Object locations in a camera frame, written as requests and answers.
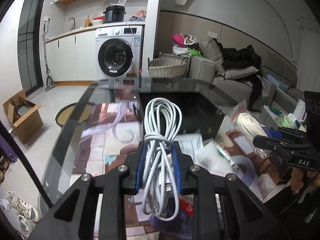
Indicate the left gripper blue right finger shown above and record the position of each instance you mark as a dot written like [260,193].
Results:
[176,166]

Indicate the black framed glass door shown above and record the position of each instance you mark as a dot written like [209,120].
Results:
[28,48]

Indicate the white kitchen cabinets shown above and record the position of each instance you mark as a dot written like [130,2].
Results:
[72,58]

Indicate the white printed packet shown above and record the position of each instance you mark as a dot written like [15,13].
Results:
[190,143]

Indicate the black pressure cooker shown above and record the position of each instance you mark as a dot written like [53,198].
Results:
[114,13]

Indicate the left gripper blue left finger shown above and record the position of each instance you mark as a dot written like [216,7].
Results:
[141,165]

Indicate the grey cushion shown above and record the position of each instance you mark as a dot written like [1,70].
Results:
[211,51]

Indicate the black jacket on sofa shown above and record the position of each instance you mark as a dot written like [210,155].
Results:
[240,57]

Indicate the grey sofa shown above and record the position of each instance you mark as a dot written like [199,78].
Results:
[204,69]

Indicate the white washing machine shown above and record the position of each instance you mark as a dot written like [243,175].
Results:
[118,51]

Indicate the black storage box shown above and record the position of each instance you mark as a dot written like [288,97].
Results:
[199,115]

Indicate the pile of colourful clothes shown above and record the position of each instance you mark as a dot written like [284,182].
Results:
[186,45]

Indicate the woven wicker basket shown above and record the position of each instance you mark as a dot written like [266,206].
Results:
[165,67]

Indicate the red white tissue pack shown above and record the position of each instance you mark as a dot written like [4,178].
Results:
[187,204]

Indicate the white sneakers on floor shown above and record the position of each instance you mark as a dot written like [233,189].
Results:
[28,215]

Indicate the cardboard box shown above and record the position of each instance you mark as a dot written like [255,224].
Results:
[23,115]

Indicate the mop with stand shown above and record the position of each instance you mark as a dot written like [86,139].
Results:
[50,84]

